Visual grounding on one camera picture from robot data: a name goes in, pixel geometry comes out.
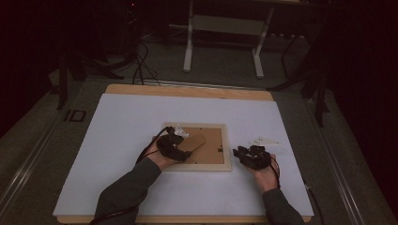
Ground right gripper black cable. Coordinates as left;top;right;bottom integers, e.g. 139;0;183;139
268;155;327;225

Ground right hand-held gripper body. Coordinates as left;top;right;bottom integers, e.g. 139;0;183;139
241;136;282;172

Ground person's right hand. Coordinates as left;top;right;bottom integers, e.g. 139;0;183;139
249;153;282;195

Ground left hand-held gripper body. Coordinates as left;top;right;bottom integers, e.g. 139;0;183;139
156;124;191;163

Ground metal floor rail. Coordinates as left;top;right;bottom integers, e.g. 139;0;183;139
303;93;368;225
0;107;65;217

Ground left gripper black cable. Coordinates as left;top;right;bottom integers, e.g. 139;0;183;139
89;126;173;225

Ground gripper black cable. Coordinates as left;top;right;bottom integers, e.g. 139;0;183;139
268;155;327;225
89;126;173;225

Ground wooden table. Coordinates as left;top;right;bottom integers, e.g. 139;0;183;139
55;82;314;225

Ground metal floor strip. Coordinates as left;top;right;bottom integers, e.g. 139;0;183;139
142;78;262;92

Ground wooden picture frame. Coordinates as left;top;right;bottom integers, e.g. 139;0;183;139
161;121;234;173

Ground black stand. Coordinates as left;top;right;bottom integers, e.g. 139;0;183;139
266;18;333;128
55;43;127;111

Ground black floor socket plate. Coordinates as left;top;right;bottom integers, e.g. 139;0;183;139
63;109;87;123

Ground white metal desk frame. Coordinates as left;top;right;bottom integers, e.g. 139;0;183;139
182;0;277;80

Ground person's left hand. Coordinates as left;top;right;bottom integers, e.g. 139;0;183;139
145;135;180;172

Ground white table mat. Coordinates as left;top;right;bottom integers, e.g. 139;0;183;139
52;93;314;218

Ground black floor cables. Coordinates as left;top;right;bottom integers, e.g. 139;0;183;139
130;38;162;87

